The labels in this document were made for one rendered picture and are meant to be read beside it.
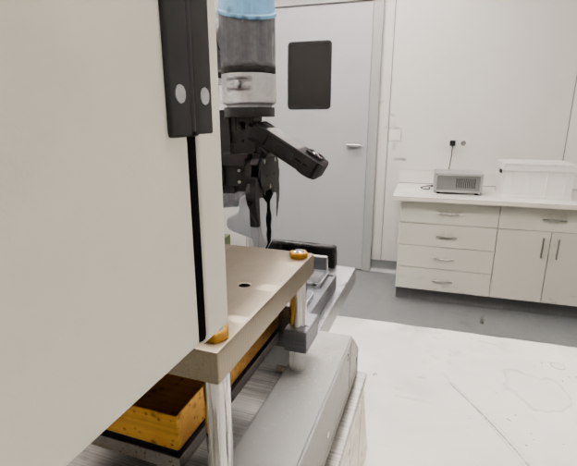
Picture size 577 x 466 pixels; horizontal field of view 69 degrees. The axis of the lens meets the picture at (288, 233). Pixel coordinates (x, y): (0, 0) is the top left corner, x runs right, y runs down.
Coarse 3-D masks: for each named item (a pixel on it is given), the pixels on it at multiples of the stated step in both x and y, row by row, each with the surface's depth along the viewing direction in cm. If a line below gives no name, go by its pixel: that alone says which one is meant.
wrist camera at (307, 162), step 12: (252, 132) 58; (264, 132) 57; (276, 132) 59; (264, 144) 58; (276, 144) 57; (288, 144) 57; (300, 144) 60; (276, 156) 58; (288, 156) 57; (300, 156) 57; (312, 156) 57; (300, 168) 57; (312, 168) 57; (324, 168) 58
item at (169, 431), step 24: (264, 336) 37; (240, 360) 33; (168, 384) 28; (192, 384) 28; (240, 384) 33; (144, 408) 26; (168, 408) 26; (192, 408) 27; (120, 432) 27; (144, 432) 26; (168, 432) 25; (192, 432) 27; (144, 456) 27; (168, 456) 26
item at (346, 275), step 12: (324, 264) 69; (348, 276) 71; (336, 288) 66; (348, 288) 70; (336, 300) 62; (324, 312) 58; (336, 312) 63; (324, 324) 56; (276, 348) 50; (264, 360) 52; (276, 360) 51; (288, 360) 50
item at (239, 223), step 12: (240, 204) 61; (264, 204) 61; (228, 216) 62; (240, 216) 61; (264, 216) 61; (228, 228) 63; (240, 228) 62; (252, 228) 60; (264, 228) 62; (252, 240) 62; (264, 240) 62
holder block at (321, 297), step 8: (328, 280) 63; (336, 280) 65; (312, 288) 60; (320, 288) 60; (328, 288) 61; (320, 296) 57; (328, 296) 61; (312, 304) 55; (320, 304) 57; (312, 312) 53; (320, 312) 57
